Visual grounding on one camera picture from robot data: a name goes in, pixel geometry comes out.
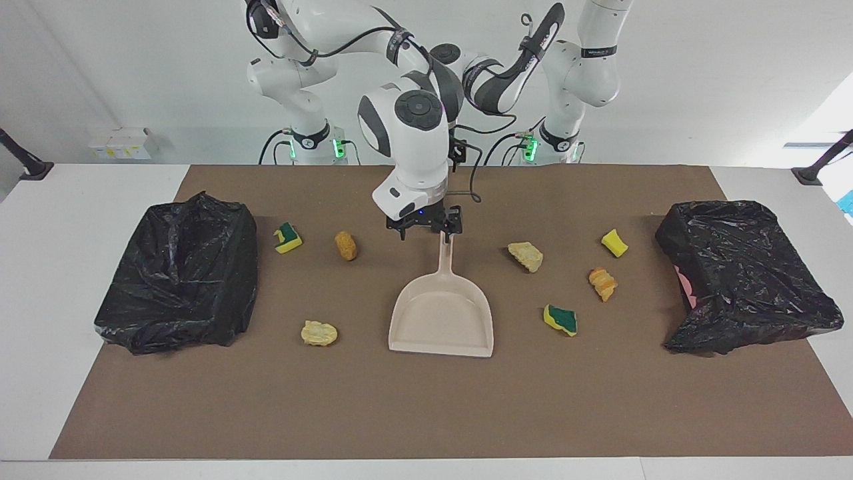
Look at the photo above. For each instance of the green yellow sponge piece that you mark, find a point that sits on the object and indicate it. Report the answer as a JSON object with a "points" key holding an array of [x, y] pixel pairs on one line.
{"points": [[561, 321], [288, 240]]}

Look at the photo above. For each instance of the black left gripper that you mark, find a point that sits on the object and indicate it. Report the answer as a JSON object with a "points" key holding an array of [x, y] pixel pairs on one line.
{"points": [[457, 153]]}

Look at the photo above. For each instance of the beige plastic dustpan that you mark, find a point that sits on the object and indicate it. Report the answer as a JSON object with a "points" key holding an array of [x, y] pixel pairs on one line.
{"points": [[443, 320]]}

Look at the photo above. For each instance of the brown table mat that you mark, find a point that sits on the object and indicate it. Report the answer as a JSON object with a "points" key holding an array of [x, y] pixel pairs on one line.
{"points": [[426, 413]]}

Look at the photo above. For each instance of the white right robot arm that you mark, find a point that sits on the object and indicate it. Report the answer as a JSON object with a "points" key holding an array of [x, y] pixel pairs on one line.
{"points": [[406, 146]]}

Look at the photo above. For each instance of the white base box green light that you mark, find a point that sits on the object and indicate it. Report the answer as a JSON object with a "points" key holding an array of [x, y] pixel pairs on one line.
{"points": [[530, 148], [340, 146]]}

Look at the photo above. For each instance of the black bagged bin pink inside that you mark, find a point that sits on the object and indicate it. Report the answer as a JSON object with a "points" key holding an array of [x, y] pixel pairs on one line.
{"points": [[746, 280]]}

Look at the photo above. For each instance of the brown bread roll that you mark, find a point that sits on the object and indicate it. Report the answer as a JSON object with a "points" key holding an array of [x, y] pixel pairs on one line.
{"points": [[346, 246]]}

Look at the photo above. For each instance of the toy croissant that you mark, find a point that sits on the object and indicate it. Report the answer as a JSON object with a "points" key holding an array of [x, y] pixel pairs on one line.
{"points": [[603, 283]]}

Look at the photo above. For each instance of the pink item in bin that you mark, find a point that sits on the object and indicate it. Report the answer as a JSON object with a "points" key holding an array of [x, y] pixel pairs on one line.
{"points": [[686, 290]]}

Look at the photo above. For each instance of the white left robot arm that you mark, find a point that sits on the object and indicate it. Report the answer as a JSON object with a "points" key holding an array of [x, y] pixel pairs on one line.
{"points": [[586, 73]]}

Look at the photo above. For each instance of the blue object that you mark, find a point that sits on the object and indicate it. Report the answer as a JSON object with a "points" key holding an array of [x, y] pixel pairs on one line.
{"points": [[848, 203]]}

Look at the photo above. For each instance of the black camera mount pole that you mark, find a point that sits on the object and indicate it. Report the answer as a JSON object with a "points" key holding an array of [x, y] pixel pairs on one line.
{"points": [[810, 175], [33, 170]]}

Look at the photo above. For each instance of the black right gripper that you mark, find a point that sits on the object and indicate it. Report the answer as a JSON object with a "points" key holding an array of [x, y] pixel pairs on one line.
{"points": [[416, 220]]}

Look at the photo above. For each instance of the black bagged trash bin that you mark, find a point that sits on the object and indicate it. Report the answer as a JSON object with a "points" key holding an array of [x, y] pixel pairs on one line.
{"points": [[180, 286]]}

